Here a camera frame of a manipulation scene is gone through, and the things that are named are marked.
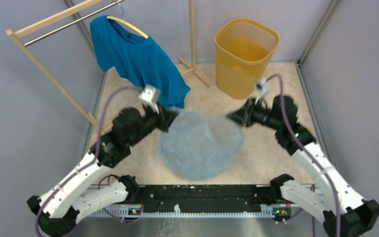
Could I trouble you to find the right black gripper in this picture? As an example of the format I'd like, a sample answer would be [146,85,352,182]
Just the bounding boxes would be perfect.
[226,97,282,132]

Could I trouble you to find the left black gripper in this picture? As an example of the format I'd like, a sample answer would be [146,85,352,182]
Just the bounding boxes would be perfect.
[127,102,179,148]

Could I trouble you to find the light blue plastic trash bag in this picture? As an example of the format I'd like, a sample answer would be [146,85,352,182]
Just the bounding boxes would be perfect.
[157,111,244,181]

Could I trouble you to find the yellow mesh trash bin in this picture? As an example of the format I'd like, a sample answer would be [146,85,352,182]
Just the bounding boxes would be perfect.
[215,18,280,100]

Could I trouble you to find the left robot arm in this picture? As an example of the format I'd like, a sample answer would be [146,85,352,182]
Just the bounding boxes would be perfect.
[27,104,179,237]

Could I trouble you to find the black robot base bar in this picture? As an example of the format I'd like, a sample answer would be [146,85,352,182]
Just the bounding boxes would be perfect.
[108,184,303,214]

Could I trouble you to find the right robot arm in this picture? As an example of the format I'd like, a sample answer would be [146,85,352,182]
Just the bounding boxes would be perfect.
[227,95,379,237]

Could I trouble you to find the blue t-shirt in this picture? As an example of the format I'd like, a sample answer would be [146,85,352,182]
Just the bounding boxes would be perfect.
[90,16,190,108]

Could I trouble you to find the wooden clothes hanger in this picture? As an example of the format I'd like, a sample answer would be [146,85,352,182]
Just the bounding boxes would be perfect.
[107,0,149,39]

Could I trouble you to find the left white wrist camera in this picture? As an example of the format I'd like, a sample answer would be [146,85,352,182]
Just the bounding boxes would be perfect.
[139,85,160,114]

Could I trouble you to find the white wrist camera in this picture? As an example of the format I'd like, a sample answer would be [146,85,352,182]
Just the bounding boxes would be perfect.
[139,85,160,114]
[254,79,270,104]

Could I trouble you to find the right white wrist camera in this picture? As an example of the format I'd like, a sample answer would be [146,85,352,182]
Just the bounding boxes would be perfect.
[254,79,270,104]

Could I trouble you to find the white toothed cable duct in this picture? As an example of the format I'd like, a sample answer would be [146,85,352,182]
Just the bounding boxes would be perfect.
[106,205,275,218]

